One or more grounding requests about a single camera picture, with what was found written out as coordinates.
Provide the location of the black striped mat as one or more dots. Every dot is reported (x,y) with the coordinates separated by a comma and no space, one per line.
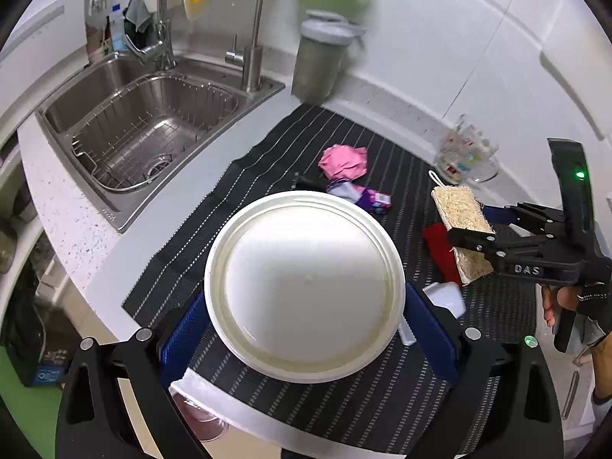
(334,411)

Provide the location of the white bottle with blue cap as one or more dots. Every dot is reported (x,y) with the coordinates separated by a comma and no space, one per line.
(117,28)

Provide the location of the pull-out steel faucet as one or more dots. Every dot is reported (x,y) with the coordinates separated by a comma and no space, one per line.
(162,33)

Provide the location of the pink cloth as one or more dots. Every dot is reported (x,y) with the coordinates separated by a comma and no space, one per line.
(343,162)

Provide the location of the grey lidded storage container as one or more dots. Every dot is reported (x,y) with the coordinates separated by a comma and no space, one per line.
(318,64)

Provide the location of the purple snack wrapper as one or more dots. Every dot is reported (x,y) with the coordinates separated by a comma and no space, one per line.
(368,198)

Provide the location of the stainless steel sink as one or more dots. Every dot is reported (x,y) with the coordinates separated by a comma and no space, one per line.
(95,81)

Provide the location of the white countertop dishwasher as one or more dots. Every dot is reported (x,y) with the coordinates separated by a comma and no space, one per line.
(48,33)

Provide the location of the loofah scrub pad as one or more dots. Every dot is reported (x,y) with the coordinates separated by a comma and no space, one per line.
(461,208)

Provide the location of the grey green dish cloth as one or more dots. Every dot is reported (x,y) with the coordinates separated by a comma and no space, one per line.
(139,14)

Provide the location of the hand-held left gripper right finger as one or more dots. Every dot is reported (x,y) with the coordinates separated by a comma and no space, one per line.
(430,330)

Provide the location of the white open shelf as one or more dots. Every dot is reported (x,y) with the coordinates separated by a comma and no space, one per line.
(19,248)

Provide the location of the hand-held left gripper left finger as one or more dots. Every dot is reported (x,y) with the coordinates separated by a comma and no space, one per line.
(184,332)

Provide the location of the person's right hand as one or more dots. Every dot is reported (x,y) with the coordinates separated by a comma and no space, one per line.
(597,306)

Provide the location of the person's right forearm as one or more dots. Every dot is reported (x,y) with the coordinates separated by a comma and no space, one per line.
(603,368)

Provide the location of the pink liquid bottle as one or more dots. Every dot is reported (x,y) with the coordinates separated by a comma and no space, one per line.
(95,33)

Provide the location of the tall gooseneck steel faucet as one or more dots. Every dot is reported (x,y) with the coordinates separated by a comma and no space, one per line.
(252,64)

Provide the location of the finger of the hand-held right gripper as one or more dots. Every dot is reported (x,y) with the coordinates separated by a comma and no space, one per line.
(495,214)
(471,239)

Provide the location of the red cloth piece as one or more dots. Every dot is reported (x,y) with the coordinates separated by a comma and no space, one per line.
(437,248)

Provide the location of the white round plate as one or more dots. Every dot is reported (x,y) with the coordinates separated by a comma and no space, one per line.
(306,287)

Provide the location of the printed glass mug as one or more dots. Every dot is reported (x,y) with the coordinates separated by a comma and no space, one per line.
(461,155)

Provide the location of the black bag with blue label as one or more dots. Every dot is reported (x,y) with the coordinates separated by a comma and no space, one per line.
(36,349)

